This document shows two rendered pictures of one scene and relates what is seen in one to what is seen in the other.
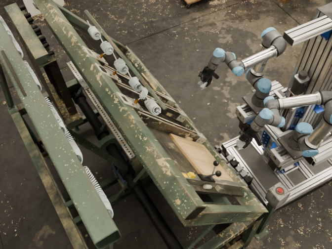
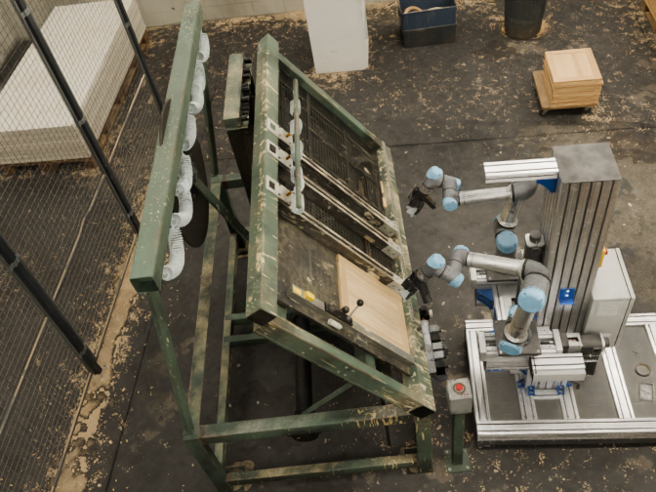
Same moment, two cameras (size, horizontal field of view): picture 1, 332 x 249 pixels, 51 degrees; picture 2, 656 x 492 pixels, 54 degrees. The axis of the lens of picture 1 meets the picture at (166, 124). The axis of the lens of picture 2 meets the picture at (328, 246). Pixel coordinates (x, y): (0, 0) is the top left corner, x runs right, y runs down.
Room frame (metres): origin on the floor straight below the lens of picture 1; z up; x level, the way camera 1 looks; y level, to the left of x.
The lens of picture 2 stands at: (-0.57, -1.35, 4.06)
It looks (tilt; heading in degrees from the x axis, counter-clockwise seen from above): 48 degrees down; 35
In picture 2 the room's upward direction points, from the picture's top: 12 degrees counter-clockwise
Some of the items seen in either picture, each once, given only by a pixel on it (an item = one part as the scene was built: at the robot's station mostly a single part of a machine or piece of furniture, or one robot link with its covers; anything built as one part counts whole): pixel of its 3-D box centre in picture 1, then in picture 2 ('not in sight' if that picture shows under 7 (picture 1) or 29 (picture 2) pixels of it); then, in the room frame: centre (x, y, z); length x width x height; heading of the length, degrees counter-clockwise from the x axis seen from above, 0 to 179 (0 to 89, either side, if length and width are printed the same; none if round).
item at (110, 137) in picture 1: (110, 150); not in sight; (1.78, 0.55, 0.56); 0.23 x 0.06 x 0.44; 119
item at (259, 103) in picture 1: (261, 97); not in sight; (1.88, -0.84, 1.09); 0.15 x 0.15 x 0.10
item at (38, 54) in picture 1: (46, 67); (252, 137); (2.13, 0.96, 1.38); 0.70 x 0.15 x 0.85; 29
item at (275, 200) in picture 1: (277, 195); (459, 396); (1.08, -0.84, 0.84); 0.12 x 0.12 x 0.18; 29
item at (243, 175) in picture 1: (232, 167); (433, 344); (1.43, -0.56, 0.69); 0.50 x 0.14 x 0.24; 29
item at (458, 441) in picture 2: (266, 216); (458, 434); (1.08, -0.84, 0.38); 0.06 x 0.06 x 0.75; 29
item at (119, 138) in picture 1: (98, 105); not in sight; (1.99, 0.60, 1.00); 1.30 x 0.05 x 0.04; 29
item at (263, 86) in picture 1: (263, 87); (506, 245); (1.89, -0.83, 1.20); 0.13 x 0.12 x 0.14; 21
